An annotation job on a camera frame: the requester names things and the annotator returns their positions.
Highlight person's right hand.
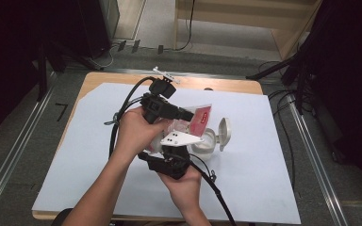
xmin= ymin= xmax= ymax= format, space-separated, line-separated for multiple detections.
xmin=158 ymin=166 xmax=204 ymax=217

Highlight white floor cable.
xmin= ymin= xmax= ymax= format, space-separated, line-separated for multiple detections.
xmin=89 ymin=42 xmax=121 ymax=71

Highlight pink and white pouch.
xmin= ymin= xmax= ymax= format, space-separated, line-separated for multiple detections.
xmin=147 ymin=105 xmax=213 ymax=154

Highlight black floor cables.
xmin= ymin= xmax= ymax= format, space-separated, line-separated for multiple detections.
xmin=257 ymin=60 xmax=300 ymax=192

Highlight white paper sheet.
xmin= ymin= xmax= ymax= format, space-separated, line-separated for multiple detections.
xmin=31 ymin=82 xmax=302 ymax=225

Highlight hand-held gripper black cable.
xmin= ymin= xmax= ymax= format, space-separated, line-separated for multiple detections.
xmin=188 ymin=153 xmax=238 ymax=226
xmin=103 ymin=75 xmax=156 ymax=158

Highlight left hand-held gripper black cable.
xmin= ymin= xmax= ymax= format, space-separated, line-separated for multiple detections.
xmin=103 ymin=75 xmax=156 ymax=158

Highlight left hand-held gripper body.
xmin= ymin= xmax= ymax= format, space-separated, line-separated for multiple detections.
xmin=140 ymin=65 xmax=182 ymax=125

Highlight wooden table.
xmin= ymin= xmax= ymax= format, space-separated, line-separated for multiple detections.
xmin=31 ymin=71 xmax=264 ymax=222

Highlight black cabinet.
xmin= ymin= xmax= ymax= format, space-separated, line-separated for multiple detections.
xmin=76 ymin=0 xmax=121 ymax=59

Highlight right hand-held gripper black cable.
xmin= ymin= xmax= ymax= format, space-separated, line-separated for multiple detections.
xmin=188 ymin=153 xmax=238 ymax=226

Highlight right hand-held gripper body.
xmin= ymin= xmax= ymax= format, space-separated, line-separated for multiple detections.
xmin=146 ymin=131 xmax=206 ymax=181

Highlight wooden shelf unit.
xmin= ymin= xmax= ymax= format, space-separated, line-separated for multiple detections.
xmin=173 ymin=0 xmax=323 ymax=60

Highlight black metal stand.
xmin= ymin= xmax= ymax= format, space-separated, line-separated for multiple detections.
xmin=37 ymin=40 xmax=106 ymax=102
xmin=245 ymin=46 xmax=315 ymax=115

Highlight hanging black cable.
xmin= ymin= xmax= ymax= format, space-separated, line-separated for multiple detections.
xmin=173 ymin=0 xmax=197 ymax=52

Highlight dark curtain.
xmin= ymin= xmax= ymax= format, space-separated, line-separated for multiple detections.
xmin=0 ymin=0 xmax=80 ymax=146
xmin=296 ymin=0 xmax=362 ymax=202

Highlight person's left hand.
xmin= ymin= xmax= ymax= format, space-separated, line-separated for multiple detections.
xmin=114 ymin=105 xmax=171 ymax=163

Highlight white lidded jar with handle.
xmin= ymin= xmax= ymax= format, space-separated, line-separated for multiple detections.
xmin=189 ymin=117 xmax=233 ymax=161

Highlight metal floor rail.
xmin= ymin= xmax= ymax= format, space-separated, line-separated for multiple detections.
xmin=0 ymin=73 xmax=59 ymax=218
xmin=287 ymin=99 xmax=349 ymax=226
xmin=65 ymin=66 xmax=249 ymax=80

